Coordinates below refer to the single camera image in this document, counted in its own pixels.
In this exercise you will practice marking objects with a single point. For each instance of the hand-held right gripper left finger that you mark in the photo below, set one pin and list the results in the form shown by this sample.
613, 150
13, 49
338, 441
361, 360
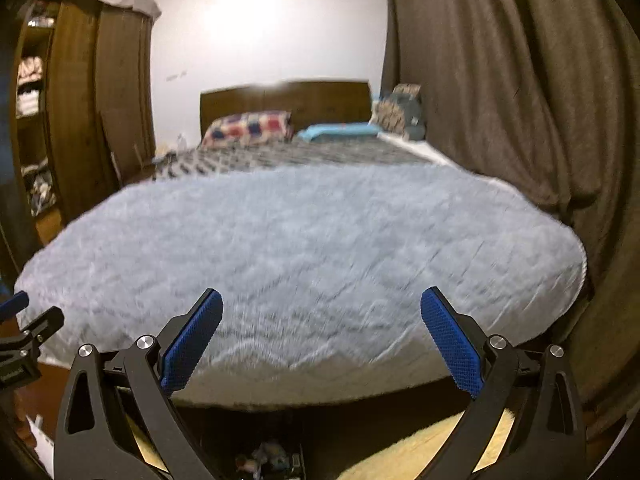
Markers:
192, 340

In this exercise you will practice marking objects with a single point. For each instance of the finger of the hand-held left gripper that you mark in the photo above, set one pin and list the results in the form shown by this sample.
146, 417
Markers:
42, 325
14, 303

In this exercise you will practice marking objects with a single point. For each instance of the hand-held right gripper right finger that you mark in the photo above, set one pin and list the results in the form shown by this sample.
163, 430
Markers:
452, 342

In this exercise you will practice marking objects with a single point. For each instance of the dark bin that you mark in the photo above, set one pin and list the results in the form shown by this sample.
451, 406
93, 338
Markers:
272, 460

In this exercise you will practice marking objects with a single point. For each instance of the yellow rug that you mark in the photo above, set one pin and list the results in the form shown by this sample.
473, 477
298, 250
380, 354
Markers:
410, 450

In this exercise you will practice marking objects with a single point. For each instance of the grey fluffy blanket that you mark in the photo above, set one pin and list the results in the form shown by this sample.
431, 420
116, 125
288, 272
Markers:
310, 250

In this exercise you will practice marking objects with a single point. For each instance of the white mattress sheet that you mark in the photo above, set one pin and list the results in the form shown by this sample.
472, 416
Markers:
430, 152

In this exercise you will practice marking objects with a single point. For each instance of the grey striped bed sheet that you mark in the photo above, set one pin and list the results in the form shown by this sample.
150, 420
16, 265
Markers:
280, 157

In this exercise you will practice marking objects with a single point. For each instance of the wooden wardrobe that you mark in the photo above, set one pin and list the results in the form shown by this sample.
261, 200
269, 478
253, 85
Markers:
75, 110

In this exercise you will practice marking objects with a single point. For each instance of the plaid pillow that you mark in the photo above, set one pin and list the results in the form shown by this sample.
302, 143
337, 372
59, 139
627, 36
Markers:
247, 130

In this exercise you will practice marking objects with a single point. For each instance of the patterned bag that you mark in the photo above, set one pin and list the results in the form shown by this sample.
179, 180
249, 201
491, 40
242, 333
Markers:
400, 110

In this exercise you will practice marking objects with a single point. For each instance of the blue pillow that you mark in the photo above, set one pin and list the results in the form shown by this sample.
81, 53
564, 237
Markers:
340, 131

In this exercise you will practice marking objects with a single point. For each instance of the brown curtain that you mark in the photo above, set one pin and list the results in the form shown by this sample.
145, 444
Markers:
510, 85

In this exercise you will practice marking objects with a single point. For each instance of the wooden headboard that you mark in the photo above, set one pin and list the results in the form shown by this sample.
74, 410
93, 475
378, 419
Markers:
320, 102

